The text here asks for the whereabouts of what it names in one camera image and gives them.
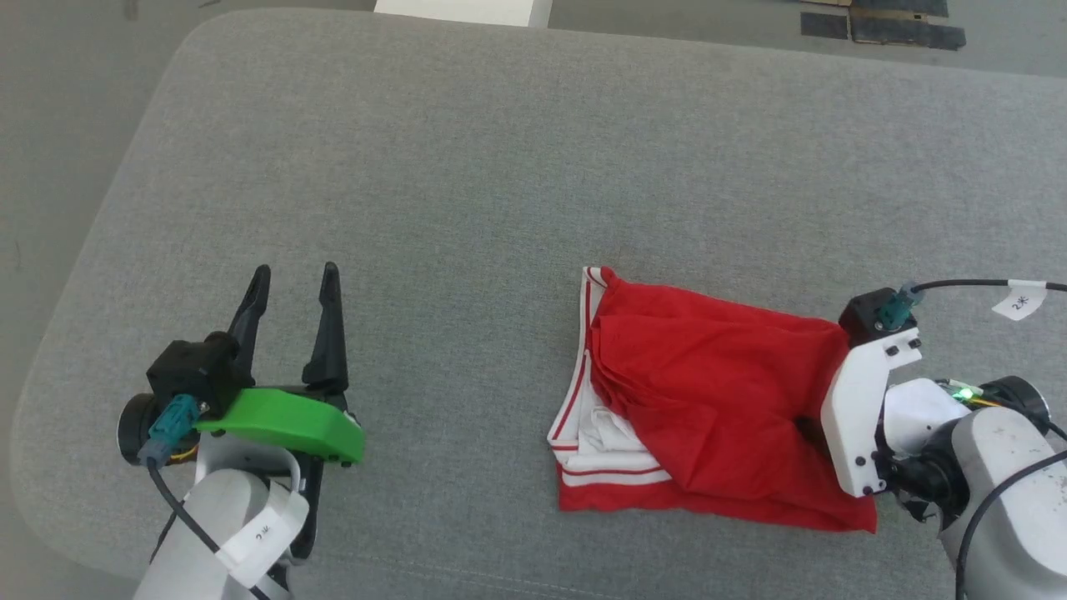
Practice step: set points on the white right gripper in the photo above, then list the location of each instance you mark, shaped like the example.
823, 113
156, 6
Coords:
863, 417

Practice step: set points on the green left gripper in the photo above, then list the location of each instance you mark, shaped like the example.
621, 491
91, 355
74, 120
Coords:
283, 421

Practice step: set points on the red basketball jersey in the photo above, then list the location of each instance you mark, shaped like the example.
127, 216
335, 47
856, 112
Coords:
708, 400

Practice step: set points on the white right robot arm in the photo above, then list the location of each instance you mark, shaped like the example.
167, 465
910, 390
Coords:
1009, 500

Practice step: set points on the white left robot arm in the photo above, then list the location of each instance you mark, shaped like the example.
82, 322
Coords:
200, 525

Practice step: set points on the grey fabric sofa cushion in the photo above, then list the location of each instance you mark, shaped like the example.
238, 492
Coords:
500, 167

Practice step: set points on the white square box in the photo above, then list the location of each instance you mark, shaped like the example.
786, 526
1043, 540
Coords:
463, 10

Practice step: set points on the black floor mats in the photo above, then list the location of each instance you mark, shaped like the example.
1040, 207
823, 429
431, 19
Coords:
892, 25

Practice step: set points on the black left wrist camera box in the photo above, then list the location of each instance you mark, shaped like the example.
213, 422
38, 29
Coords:
196, 371

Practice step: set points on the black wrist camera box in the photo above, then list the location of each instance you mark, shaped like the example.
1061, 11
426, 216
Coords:
196, 371
871, 317

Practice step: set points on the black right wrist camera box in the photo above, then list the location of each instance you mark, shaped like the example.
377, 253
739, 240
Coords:
871, 317

